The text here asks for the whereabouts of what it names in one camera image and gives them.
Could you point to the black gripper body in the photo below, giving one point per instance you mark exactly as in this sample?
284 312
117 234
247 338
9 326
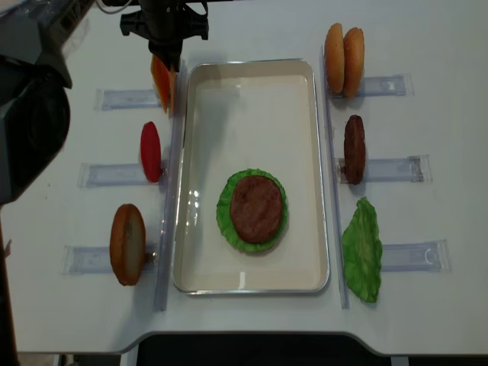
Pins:
166 24

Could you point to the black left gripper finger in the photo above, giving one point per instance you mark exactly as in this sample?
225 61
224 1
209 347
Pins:
175 58

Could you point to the orange cheese slice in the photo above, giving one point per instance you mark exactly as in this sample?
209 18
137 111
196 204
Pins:
161 80
172 86

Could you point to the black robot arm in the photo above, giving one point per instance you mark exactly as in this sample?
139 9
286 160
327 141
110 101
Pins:
35 114

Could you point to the red tomato slice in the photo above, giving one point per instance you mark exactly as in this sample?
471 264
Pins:
150 152

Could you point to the green lettuce leaf on tray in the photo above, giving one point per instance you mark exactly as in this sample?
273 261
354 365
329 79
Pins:
224 221

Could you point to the brown meat patty on tray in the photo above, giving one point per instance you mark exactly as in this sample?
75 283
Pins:
256 209

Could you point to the brown meat patty standing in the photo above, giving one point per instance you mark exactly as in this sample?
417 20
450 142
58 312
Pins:
354 150

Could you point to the green lettuce leaf standing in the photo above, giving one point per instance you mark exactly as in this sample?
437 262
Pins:
362 252

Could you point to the white metal tray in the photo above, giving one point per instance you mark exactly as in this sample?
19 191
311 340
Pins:
258 116

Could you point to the clear holder middle left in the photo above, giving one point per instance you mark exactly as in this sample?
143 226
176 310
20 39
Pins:
99 175

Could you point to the bun half top left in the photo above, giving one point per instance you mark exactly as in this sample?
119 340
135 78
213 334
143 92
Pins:
334 58

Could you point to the sesame bun half top right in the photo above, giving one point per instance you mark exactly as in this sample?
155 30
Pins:
354 61

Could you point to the bun half lower left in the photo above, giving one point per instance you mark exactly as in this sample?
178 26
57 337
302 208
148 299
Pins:
128 244

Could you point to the clear holder bottom left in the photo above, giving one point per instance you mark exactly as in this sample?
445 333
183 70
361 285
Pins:
80 260

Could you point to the clear holder top right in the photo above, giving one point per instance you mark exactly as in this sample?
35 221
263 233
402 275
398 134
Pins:
394 85

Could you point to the clear holder middle right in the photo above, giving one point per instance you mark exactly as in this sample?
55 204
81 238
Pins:
409 169

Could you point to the clear holder bottom right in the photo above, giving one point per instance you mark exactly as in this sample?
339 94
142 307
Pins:
426 256

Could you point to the clear long rail right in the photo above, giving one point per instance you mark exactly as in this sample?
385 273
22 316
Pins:
343 289

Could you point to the clear long rail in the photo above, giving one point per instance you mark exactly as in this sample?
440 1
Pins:
169 190
343 289

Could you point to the clear long rail left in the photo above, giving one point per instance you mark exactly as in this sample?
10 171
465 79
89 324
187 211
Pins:
169 190

